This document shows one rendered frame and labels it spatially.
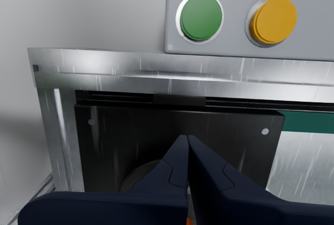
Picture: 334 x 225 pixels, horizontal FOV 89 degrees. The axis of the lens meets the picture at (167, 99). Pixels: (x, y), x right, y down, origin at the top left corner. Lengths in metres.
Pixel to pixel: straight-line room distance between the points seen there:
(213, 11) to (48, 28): 0.26
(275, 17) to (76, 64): 0.21
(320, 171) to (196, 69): 0.27
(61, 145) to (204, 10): 0.23
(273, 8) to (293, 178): 0.27
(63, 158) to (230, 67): 0.24
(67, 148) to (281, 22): 0.29
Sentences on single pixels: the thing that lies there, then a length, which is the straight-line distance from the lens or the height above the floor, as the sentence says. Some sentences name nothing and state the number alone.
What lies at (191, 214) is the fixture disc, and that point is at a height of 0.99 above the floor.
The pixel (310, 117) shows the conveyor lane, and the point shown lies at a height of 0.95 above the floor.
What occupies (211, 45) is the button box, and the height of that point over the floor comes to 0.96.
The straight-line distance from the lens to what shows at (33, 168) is 0.47.
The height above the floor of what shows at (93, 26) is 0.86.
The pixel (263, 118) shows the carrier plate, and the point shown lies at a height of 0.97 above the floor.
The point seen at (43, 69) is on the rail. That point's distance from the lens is 0.25.
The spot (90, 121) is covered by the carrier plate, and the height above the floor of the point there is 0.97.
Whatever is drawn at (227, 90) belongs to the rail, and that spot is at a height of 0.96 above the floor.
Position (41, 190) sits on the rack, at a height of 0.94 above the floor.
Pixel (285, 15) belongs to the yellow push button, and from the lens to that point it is 0.21.
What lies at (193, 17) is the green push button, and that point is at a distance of 0.18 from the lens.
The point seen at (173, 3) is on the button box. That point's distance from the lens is 0.19.
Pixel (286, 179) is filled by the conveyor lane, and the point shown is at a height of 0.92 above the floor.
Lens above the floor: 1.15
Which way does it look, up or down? 73 degrees down
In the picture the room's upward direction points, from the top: 175 degrees counter-clockwise
